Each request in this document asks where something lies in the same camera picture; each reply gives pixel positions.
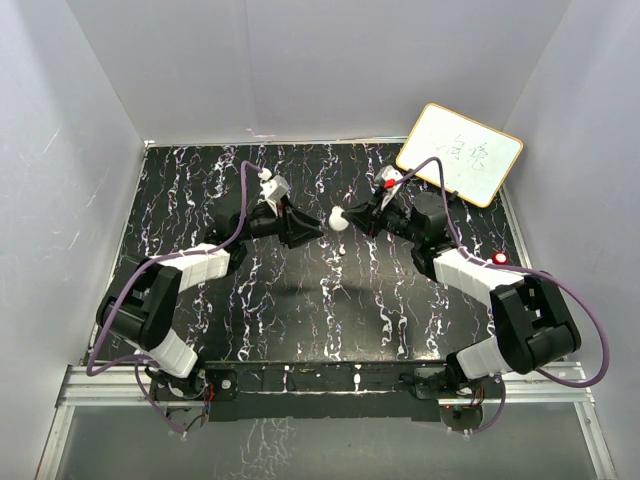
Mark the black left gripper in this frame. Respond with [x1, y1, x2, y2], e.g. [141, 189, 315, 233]
[237, 197, 324, 249]

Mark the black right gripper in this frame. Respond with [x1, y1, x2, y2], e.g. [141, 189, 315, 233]
[342, 190, 423, 245]

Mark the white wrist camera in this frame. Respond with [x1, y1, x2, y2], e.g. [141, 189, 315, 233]
[258, 168, 290, 212]
[374, 165, 403, 210]

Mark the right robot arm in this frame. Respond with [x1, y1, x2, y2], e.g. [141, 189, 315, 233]
[329, 191, 581, 397]

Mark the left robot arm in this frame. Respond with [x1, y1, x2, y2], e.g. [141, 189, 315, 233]
[96, 197, 323, 399]

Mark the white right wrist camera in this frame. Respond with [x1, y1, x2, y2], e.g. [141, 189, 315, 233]
[374, 165, 403, 210]

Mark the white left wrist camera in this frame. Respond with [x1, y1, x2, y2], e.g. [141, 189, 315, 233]
[258, 168, 290, 212]

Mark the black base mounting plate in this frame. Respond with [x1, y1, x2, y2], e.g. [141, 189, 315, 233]
[151, 361, 501, 422]

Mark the aluminium frame rail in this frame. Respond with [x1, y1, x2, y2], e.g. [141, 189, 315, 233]
[37, 361, 616, 479]

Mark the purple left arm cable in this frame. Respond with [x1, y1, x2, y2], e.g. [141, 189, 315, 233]
[87, 161, 266, 441]

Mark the yellow framed whiteboard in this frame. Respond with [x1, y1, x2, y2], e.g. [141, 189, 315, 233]
[396, 103, 524, 208]

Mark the white round charging case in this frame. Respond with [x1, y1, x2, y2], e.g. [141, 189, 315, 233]
[328, 206, 350, 232]

